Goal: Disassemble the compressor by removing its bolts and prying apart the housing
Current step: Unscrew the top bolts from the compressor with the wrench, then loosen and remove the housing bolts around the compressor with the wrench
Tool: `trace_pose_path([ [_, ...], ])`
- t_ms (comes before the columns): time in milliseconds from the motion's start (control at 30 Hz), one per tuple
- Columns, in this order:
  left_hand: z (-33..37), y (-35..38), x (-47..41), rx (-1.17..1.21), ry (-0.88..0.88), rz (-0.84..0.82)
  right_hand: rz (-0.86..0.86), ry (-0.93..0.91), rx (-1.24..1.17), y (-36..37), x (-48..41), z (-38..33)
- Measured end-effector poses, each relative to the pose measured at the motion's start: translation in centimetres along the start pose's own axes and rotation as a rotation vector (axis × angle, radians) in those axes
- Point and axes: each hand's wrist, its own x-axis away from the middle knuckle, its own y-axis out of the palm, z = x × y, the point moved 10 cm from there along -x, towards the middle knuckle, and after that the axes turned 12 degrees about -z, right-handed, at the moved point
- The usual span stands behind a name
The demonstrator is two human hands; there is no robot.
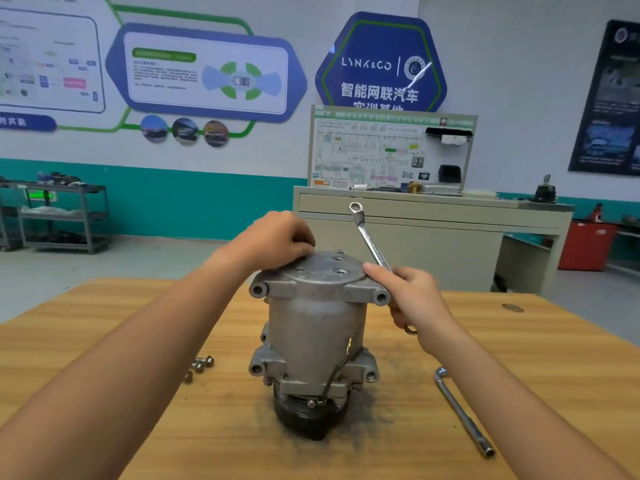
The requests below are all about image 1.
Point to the silver L-shaped socket wrench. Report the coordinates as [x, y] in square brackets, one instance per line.
[465, 415]

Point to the person's right hand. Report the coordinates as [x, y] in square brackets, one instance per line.
[415, 300]

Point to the grey metal compressor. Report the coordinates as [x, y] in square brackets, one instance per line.
[315, 325]

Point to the small black device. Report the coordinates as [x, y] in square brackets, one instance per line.
[545, 192]

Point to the person's left hand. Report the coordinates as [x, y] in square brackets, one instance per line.
[275, 243]

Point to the grey metal shelf cart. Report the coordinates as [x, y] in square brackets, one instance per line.
[8, 220]
[62, 220]

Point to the round photo wall decal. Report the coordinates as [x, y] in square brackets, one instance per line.
[216, 134]
[185, 131]
[155, 128]

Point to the removed bolt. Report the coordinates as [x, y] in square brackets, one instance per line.
[208, 361]
[198, 366]
[188, 375]

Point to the white wiring display board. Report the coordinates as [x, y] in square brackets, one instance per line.
[365, 150]

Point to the red cabinet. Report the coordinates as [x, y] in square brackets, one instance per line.
[587, 247]

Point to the dark wall poster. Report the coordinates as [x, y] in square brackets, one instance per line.
[610, 105]

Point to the person's left forearm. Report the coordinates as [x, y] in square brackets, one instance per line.
[120, 385]

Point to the beige workbench cabinet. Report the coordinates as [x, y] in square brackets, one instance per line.
[450, 240]

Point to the dark round table grommet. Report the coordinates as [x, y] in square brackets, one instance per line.
[513, 308]

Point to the blue rounded infographic panel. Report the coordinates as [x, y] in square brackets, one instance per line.
[165, 70]

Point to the blue hexagon wall sign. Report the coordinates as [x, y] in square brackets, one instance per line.
[380, 50]

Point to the white infographic wall panel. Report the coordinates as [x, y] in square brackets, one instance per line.
[45, 55]

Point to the person's right forearm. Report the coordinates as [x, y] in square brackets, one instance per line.
[520, 425]

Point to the silver combination wrench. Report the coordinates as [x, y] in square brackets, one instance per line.
[368, 235]

